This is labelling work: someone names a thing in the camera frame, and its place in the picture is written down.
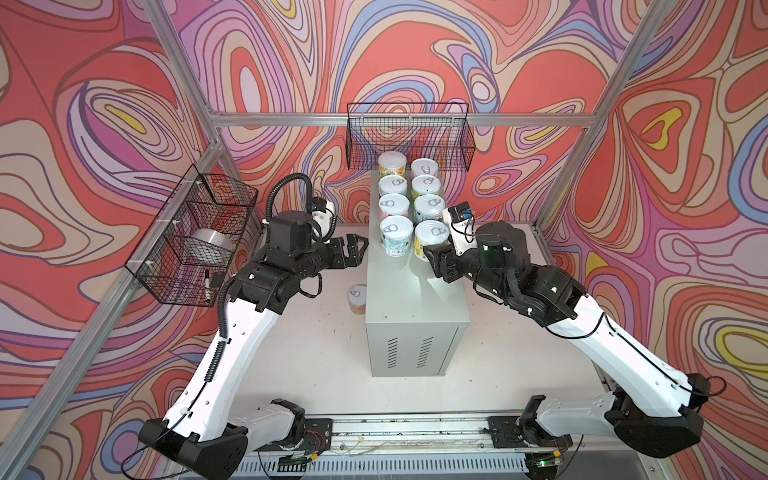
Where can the black wire basket left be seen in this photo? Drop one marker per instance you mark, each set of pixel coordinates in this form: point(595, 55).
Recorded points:
point(166, 262)

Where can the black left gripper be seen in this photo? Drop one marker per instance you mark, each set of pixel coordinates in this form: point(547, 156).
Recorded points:
point(353, 257)

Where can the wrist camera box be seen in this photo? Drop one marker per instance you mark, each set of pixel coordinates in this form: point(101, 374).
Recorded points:
point(461, 220)
point(291, 231)

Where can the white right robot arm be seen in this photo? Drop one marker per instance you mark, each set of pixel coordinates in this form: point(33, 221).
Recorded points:
point(654, 409)

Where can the pink label can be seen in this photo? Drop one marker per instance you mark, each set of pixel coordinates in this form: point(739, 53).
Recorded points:
point(424, 166)

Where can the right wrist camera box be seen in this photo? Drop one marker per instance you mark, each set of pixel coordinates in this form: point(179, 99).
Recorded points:
point(461, 220)

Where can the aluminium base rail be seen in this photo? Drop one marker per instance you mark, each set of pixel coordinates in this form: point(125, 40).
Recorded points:
point(417, 445)

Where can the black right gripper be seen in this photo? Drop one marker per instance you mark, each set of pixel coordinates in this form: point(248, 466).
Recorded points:
point(443, 260)

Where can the aluminium frame post left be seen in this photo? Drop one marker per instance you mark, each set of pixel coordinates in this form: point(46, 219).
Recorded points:
point(217, 154)

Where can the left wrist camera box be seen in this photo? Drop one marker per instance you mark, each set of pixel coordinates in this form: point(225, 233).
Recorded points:
point(291, 231)

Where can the green label can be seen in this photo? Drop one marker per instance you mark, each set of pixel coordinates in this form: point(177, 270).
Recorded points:
point(392, 163)

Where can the aluminium frame post right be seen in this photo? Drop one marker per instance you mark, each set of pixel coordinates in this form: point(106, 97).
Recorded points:
point(630, 59)

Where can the black wire basket back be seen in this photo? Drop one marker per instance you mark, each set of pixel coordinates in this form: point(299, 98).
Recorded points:
point(417, 129)

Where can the brown label can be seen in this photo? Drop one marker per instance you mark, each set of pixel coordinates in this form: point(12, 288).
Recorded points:
point(392, 184)

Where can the grey metal cabinet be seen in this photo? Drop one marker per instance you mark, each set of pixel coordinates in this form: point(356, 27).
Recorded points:
point(414, 321)

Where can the aluminium frame post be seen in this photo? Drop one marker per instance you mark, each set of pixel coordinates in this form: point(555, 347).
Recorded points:
point(630, 59)
point(217, 154)

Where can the black wire basket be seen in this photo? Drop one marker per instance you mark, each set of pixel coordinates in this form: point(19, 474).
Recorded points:
point(166, 262)
point(417, 129)

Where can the aluminium frame crossbar back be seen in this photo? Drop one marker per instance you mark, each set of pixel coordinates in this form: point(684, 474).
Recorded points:
point(580, 120)

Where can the silver tape roll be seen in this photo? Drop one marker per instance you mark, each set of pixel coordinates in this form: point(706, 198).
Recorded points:
point(213, 242)

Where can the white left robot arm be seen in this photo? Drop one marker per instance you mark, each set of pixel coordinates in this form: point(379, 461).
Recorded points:
point(198, 431)

